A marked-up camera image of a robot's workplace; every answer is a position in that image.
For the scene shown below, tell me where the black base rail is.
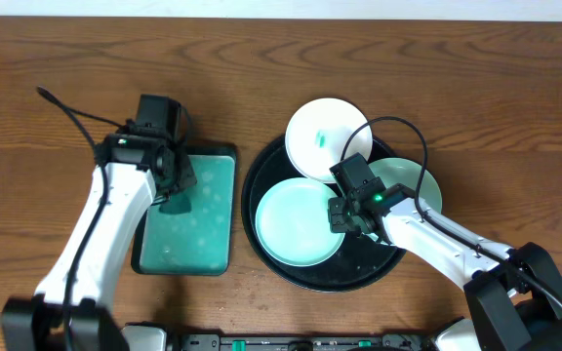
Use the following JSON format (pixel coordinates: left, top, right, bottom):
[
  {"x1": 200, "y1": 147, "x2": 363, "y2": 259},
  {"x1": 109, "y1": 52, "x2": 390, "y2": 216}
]
[{"x1": 168, "y1": 333, "x2": 436, "y2": 351}]

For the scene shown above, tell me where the black cable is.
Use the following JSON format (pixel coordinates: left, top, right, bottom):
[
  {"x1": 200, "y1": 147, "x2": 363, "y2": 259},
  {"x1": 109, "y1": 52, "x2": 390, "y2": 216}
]
[
  {"x1": 340, "y1": 115, "x2": 562, "y2": 351},
  {"x1": 35, "y1": 85, "x2": 194, "y2": 351}
]

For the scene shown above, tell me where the green sponge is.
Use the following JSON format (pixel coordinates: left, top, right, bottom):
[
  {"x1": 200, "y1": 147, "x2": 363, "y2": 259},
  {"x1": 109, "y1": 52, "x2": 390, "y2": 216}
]
[{"x1": 159, "y1": 192, "x2": 192, "y2": 215}]

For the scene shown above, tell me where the left black cable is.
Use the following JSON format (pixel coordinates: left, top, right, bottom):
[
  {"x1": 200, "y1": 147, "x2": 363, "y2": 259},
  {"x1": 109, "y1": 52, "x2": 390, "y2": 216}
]
[{"x1": 35, "y1": 85, "x2": 194, "y2": 351}]

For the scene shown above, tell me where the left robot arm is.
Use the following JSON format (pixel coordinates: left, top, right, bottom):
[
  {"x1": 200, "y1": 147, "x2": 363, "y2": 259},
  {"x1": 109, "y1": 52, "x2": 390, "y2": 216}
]
[{"x1": 0, "y1": 134, "x2": 195, "y2": 350}]

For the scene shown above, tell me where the black round tray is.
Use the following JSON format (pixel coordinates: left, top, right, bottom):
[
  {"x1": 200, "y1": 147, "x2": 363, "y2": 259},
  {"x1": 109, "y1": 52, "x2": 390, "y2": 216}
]
[{"x1": 241, "y1": 136, "x2": 406, "y2": 293}]

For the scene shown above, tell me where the right black cable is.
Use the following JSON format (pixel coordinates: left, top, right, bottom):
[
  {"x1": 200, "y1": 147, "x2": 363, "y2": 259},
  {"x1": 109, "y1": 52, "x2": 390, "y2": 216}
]
[{"x1": 340, "y1": 115, "x2": 562, "y2": 351}]

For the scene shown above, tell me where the green rectangular water tray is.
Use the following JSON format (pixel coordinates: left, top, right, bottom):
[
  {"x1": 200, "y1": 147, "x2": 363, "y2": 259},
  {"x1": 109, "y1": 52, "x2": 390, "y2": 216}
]
[{"x1": 131, "y1": 144, "x2": 237, "y2": 276}]

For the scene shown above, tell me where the white plate top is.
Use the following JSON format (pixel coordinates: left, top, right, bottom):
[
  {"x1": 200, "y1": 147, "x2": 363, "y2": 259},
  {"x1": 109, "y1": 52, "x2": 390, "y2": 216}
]
[{"x1": 285, "y1": 97, "x2": 368, "y2": 183}]

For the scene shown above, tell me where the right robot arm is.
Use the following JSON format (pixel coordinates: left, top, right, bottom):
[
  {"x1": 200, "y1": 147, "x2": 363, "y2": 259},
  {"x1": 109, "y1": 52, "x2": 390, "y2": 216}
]
[{"x1": 328, "y1": 185, "x2": 562, "y2": 350}]

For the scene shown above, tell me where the pale green plate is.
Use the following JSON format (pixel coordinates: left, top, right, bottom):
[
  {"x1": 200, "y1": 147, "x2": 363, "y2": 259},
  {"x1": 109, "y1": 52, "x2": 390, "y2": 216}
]
[
  {"x1": 255, "y1": 177, "x2": 344, "y2": 267},
  {"x1": 369, "y1": 157, "x2": 443, "y2": 213}
]

